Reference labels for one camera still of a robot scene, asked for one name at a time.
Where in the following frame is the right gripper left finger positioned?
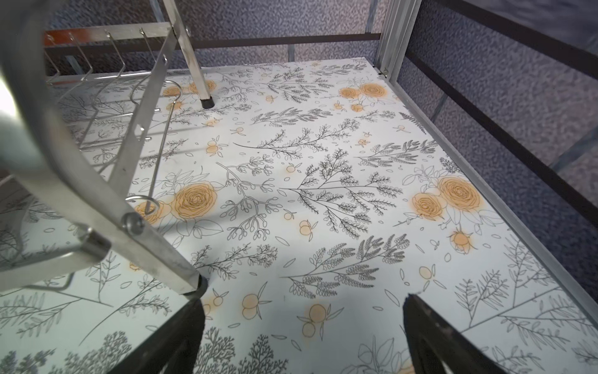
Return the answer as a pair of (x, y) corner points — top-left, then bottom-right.
(110, 299), (206, 374)

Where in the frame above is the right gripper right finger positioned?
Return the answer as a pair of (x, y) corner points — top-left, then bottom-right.
(403, 294), (504, 373)

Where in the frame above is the stainless steel dish rack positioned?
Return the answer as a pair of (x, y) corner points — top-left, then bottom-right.
(0, 0), (216, 295)

